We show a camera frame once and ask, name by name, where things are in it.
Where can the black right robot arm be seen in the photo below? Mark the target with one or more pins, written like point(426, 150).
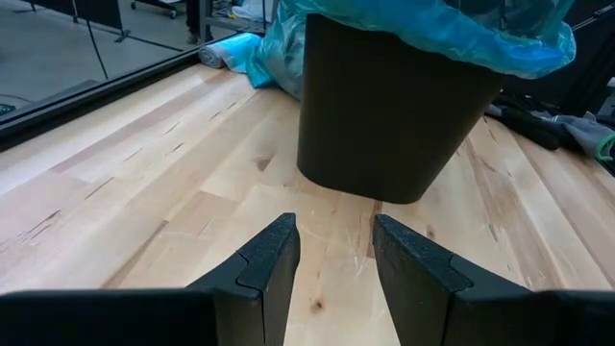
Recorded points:
point(576, 62)

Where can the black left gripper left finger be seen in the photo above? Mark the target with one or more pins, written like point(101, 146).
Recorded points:
point(259, 269)

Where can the black trash bin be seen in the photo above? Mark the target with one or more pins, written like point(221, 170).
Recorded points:
point(384, 120)

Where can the teal plastic trash bag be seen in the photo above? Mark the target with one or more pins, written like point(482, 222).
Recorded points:
point(456, 33)

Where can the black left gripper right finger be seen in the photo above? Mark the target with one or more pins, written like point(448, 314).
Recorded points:
point(423, 274)

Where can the black chair base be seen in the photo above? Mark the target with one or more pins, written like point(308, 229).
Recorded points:
point(158, 6)

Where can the person's leg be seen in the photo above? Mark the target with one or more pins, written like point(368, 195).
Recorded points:
point(194, 21)

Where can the light blue bag roll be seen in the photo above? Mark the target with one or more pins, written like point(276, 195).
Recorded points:
point(230, 50)

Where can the grey black work glove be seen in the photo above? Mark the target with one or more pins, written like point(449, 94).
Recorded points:
point(588, 134)
point(528, 122)

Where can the black partition stand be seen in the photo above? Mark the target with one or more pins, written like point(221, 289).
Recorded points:
point(96, 9)

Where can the bin with teal liner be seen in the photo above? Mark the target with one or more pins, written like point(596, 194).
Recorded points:
point(278, 57)

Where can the grey metal desk frame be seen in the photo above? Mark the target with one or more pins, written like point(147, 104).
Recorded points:
point(230, 21)

